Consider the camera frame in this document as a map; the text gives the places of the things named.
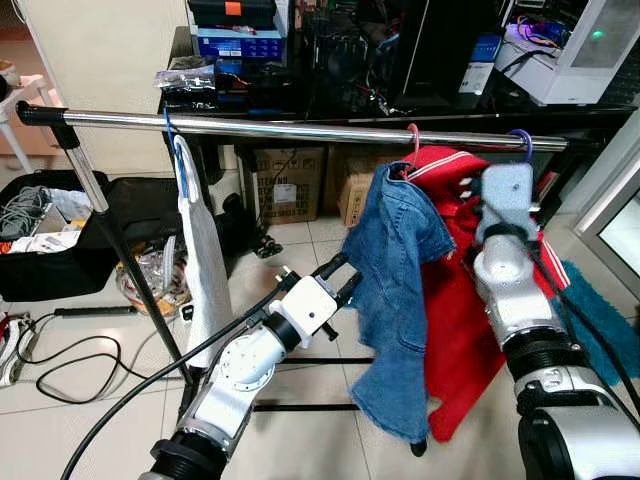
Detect cardboard box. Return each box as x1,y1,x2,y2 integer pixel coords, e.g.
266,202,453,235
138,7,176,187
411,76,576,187
240,148,326,226
335,155,411,227

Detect open black computer case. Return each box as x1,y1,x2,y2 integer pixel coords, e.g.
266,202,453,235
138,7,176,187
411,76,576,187
300,10,401,113

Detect silver antistatic bag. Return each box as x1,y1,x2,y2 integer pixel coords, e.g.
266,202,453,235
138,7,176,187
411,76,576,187
155,68,216,97

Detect plain white t-shirt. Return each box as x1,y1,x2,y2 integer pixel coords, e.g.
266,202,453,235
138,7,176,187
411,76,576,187
172,135,237,371

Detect pink clothes hanger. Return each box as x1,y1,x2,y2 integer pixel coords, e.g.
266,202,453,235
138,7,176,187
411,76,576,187
404,122,423,177

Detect blue clothes hanger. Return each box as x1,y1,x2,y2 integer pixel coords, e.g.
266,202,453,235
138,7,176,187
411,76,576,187
163,108,193,201

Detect small blue white box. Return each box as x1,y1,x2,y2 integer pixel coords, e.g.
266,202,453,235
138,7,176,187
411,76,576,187
470,33,501,96

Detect white computer case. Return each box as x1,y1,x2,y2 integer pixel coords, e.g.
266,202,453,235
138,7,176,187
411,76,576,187
495,0,640,106

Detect clear plastic bag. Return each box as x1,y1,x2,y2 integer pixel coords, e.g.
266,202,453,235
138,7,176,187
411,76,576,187
115,238,193,313

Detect black computer tower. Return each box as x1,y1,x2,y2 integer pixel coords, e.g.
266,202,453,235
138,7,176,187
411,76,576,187
400,0,501,101

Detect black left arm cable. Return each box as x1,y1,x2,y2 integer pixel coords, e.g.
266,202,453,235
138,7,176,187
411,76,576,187
60,283,296,480

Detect teal floor rug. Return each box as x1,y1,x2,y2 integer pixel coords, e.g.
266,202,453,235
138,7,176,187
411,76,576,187
555,260,640,387

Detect glass sliding door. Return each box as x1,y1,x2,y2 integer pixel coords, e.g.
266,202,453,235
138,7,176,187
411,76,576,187
575,150,640,291

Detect blue denim garment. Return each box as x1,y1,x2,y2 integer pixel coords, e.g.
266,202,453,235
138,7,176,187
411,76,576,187
342,160,457,444

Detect blue box stack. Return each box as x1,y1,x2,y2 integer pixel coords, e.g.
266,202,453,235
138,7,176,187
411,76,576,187
188,0,293,63

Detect red polo shirt white stripes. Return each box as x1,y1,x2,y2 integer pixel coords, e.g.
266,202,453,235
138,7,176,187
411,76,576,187
405,145,571,443

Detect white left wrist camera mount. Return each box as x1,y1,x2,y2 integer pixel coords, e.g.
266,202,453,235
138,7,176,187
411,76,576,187
274,274,342,347

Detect black desk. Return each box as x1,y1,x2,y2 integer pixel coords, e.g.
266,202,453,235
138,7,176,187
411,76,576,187
160,25,640,241

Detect chrome and black clothes rack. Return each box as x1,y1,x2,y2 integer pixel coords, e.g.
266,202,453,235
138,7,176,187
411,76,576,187
15,100,571,416

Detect black floor cable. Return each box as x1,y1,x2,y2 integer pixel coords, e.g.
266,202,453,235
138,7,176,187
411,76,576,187
20,305,191,406

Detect black suitcase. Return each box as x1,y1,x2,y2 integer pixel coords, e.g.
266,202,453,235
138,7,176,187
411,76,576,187
0,170,187,303

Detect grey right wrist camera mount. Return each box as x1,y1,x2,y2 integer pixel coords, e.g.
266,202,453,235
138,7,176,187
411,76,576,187
474,162,537,246

